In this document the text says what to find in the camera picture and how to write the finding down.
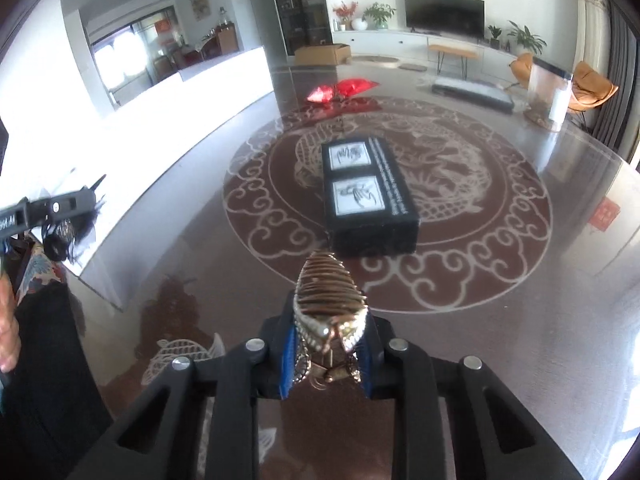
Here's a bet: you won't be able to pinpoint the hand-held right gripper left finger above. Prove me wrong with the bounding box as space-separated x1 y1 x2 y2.
65 287 301 480

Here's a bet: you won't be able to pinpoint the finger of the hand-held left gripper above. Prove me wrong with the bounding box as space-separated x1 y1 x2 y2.
19 174 108 227

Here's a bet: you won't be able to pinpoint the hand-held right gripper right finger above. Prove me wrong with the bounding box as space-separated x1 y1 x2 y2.
357 307 586 480

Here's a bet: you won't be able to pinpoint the black flower hair clip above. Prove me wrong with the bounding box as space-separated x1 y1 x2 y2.
42 195 99 265

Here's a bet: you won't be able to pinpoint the gold hair claw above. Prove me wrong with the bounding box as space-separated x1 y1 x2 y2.
291 250 371 391

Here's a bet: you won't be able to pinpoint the person's left hand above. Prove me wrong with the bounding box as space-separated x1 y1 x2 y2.
0 276 21 374

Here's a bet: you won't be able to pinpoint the floral patterned cloth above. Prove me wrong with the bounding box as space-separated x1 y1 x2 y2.
14 239 67 312

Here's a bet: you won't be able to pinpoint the long white panel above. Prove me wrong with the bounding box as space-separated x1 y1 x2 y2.
0 46 275 313

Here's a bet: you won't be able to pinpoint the black box with white labels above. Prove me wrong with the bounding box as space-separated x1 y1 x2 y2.
320 135 421 257

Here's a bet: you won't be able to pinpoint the black cloth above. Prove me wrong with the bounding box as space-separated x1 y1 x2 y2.
0 282 113 480

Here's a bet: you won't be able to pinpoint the wooden sideboard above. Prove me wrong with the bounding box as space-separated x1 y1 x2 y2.
202 25 236 59

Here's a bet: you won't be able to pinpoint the red shiny wrapper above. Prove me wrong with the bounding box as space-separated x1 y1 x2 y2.
306 78 381 106

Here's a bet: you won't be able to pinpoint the flat black white package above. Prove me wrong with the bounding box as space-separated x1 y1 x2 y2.
432 77 516 114

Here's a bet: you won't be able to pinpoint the cardboard box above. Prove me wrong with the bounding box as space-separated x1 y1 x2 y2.
294 43 353 67

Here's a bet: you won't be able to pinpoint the dark glass display cabinet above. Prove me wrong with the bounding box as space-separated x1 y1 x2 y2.
266 0 334 57

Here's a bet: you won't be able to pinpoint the white television cabinet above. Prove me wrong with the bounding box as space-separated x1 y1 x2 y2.
332 30 527 69

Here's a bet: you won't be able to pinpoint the clear jar with black lid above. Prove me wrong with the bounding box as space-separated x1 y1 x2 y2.
525 56 572 132

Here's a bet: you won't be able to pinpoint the wooden bench with metal legs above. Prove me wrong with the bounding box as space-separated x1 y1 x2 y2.
427 43 479 80

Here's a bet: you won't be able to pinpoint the orange lounge chair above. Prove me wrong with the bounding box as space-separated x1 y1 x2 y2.
570 60 620 112
508 52 534 89

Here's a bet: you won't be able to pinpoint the red flowers in vase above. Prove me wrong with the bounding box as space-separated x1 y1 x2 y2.
332 1 359 31

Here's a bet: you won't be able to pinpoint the bushy green potted plant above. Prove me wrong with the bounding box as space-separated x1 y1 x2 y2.
363 2 396 30

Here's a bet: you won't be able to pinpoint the black television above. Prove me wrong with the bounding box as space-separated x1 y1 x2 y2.
403 0 486 38

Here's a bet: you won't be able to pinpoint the large leafy potted plant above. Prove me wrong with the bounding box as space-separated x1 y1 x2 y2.
507 21 547 55

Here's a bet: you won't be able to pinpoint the grey curtain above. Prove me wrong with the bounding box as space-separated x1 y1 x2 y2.
592 0 640 162

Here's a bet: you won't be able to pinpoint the white curtain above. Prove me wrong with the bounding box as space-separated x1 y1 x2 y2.
572 0 614 92

